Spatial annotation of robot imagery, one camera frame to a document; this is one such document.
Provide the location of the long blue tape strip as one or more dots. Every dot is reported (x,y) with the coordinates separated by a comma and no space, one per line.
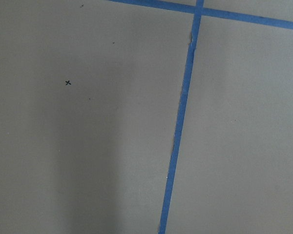
(180,116)

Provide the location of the crossing blue tape strip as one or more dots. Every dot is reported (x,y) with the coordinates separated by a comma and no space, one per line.
(177,7)

